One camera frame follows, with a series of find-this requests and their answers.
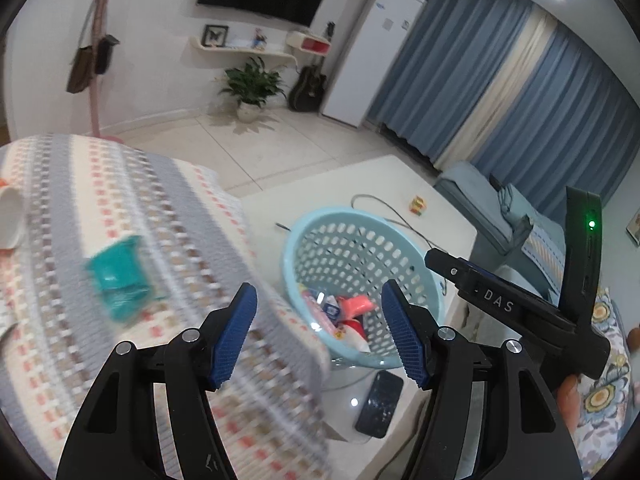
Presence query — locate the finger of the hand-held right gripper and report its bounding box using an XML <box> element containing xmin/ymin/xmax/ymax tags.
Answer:
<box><xmin>424</xmin><ymin>247</ymin><xmax>494</xmax><ymax>297</ymax></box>

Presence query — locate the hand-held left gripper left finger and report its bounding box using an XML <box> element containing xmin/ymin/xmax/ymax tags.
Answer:
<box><xmin>55</xmin><ymin>282</ymin><xmax>258</xmax><ymax>480</ymax></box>

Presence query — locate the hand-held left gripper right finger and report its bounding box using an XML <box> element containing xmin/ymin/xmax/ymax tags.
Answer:
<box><xmin>381</xmin><ymin>280</ymin><xmax>583</xmax><ymax>480</ymax></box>

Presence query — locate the red white tube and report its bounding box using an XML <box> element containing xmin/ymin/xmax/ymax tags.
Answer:
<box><xmin>335</xmin><ymin>320</ymin><xmax>371</xmax><ymax>353</ymax></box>

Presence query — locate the pink plastic piece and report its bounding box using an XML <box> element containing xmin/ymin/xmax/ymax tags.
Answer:
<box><xmin>336</xmin><ymin>295</ymin><xmax>378</xmax><ymax>321</ymax></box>

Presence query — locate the light blue plastic basket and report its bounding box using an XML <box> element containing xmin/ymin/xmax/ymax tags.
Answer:
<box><xmin>281</xmin><ymin>207</ymin><xmax>447</xmax><ymax>371</ymax></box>

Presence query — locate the teal packet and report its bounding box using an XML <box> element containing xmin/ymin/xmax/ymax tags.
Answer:
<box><xmin>85</xmin><ymin>235</ymin><xmax>163</xmax><ymax>323</ymax></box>

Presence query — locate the person's right hand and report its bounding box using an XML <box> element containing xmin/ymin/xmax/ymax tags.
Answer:
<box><xmin>556</xmin><ymin>374</ymin><xmax>583</xmax><ymax>433</ymax></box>

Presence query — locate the black smartphone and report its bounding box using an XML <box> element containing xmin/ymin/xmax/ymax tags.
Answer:
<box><xmin>355</xmin><ymin>370</ymin><xmax>405</xmax><ymax>438</ymax></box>

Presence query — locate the striped cushion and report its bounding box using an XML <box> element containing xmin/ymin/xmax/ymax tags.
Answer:
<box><xmin>520</xmin><ymin>220</ymin><xmax>568</xmax><ymax>301</ymax></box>

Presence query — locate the teal sofa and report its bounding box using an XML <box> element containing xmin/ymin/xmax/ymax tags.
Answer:
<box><xmin>434</xmin><ymin>160</ymin><xmax>640</xmax><ymax>480</ymax></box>

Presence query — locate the floral blanket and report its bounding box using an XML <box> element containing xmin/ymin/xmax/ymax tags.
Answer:
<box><xmin>565</xmin><ymin>285</ymin><xmax>640</xmax><ymax>466</ymax></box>

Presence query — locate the teal cushion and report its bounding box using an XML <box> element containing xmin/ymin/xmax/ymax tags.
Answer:
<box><xmin>492</xmin><ymin>180</ymin><xmax>531</xmax><ymax>226</ymax></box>

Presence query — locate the striped woven cloth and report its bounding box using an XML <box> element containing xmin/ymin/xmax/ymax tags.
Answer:
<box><xmin>0</xmin><ymin>132</ymin><xmax>331</xmax><ymax>480</ymax></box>

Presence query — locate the beige curtain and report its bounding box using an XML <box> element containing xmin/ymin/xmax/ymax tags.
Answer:
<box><xmin>435</xmin><ymin>2</ymin><xmax>571</xmax><ymax>171</ymax></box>

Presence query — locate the blue curtain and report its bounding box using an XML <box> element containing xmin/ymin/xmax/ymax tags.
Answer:
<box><xmin>472</xmin><ymin>25</ymin><xmax>640</xmax><ymax>206</ymax></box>
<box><xmin>367</xmin><ymin>0</ymin><xmax>533</xmax><ymax>161</ymax></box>

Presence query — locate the white refrigerator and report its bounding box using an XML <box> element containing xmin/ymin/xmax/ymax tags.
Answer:
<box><xmin>320</xmin><ymin>0</ymin><xmax>427</xmax><ymax>128</ymax></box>

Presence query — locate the black acoustic guitar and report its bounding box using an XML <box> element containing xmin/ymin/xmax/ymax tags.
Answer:
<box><xmin>288</xmin><ymin>22</ymin><xmax>328</xmax><ymax>112</ymax></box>

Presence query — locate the potted green plant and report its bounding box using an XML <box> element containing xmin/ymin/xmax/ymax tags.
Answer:
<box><xmin>218</xmin><ymin>56</ymin><xmax>288</xmax><ymax>122</ymax></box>

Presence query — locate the orange label white cup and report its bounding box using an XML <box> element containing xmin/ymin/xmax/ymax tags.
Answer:
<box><xmin>0</xmin><ymin>180</ymin><xmax>25</xmax><ymax>252</ymax></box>

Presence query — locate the pink coat rack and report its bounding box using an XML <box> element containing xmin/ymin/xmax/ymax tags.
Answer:
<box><xmin>87</xmin><ymin>0</ymin><xmax>126</xmax><ymax>143</ymax></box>

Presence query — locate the brown hanging bag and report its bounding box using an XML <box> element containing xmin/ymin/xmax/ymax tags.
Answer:
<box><xmin>66</xmin><ymin>10</ymin><xmax>96</xmax><ymax>94</ymax></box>

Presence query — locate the black hanging bag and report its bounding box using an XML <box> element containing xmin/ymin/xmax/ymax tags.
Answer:
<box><xmin>94</xmin><ymin>34</ymin><xmax>120</xmax><ymax>75</ymax></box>

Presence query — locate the black cable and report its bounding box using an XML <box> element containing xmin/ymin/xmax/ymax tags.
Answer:
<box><xmin>275</xmin><ymin>194</ymin><xmax>441</xmax><ymax>251</ymax></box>

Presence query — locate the white red wall box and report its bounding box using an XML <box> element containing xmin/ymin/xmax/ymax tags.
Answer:
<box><xmin>286</xmin><ymin>30</ymin><xmax>332</xmax><ymax>56</ymax></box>

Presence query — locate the low white wall shelf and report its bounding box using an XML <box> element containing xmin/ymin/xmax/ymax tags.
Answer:
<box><xmin>190</xmin><ymin>35</ymin><xmax>298</xmax><ymax>68</ymax></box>

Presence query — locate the butterfly picture frame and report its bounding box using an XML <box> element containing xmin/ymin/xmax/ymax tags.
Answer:
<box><xmin>201</xmin><ymin>25</ymin><xmax>230</xmax><ymax>48</ymax></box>

